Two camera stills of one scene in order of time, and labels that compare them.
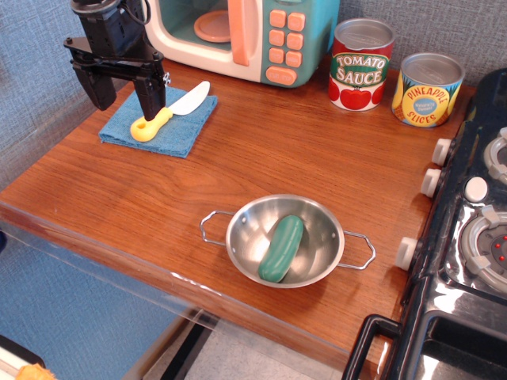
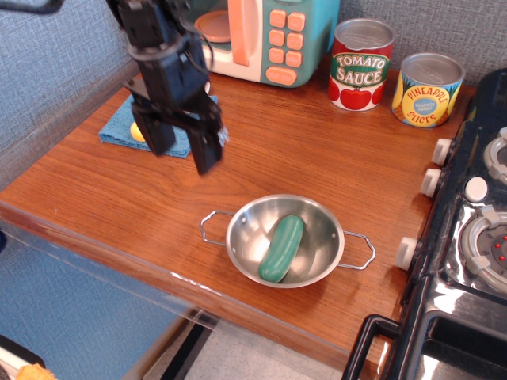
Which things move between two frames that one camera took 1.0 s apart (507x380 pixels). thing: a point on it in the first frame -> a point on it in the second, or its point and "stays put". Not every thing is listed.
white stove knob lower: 405,252 stays put
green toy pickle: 281,249 stays put
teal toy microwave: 287,43 stays put
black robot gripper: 114,41 -> 173,75
